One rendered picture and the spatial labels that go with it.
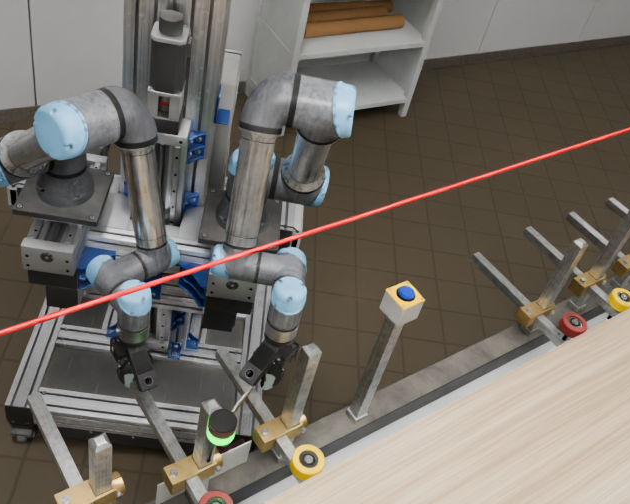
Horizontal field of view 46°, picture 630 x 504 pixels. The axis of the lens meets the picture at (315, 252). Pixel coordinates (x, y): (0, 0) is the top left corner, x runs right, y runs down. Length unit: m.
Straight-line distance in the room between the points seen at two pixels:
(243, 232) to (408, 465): 0.70
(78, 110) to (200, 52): 0.51
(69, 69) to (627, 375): 3.01
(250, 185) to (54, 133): 0.42
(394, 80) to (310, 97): 3.20
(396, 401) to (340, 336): 1.07
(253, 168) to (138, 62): 0.55
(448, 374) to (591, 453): 0.50
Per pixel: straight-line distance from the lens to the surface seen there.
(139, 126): 1.67
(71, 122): 1.59
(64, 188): 2.11
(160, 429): 1.90
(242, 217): 1.68
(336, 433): 2.15
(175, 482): 1.82
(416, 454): 1.94
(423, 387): 2.32
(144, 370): 1.87
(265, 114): 1.62
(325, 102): 1.62
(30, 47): 4.02
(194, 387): 2.77
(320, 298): 3.41
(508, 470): 2.01
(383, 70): 4.88
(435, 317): 3.52
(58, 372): 2.80
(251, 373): 1.76
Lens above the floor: 2.47
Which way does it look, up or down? 43 degrees down
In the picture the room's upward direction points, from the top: 15 degrees clockwise
